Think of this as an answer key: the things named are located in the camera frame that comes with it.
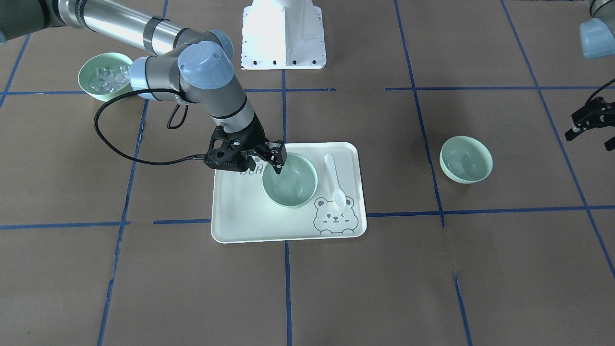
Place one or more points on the white camera stand base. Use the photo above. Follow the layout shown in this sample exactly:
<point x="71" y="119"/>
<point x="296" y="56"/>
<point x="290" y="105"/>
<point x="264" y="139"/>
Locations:
<point x="282" y="35"/>

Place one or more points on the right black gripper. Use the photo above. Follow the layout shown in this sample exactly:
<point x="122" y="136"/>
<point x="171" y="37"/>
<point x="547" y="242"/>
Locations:
<point x="254" y="136"/>

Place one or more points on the green bowl with ice cubes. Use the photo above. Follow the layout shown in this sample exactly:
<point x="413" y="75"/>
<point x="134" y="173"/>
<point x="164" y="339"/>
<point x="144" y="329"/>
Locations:
<point x="106" y="76"/>

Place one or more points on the white plastic spoon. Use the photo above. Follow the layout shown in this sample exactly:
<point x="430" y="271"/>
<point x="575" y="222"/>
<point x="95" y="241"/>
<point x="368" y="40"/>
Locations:
<point x="338" y="195"/>

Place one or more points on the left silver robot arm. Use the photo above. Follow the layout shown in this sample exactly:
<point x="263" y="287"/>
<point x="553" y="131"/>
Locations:
<point x="597" y="36"/>

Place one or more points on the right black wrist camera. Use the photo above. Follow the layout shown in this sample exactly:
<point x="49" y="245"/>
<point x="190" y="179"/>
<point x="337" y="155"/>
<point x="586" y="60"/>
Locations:
<point x="221" y="155"/>

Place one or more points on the cream bear serving tray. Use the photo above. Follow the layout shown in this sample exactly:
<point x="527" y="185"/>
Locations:
<point x="242" y="212"/>

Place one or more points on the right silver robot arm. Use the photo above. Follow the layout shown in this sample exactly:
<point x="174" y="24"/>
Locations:
<point x="184" y="65"/>

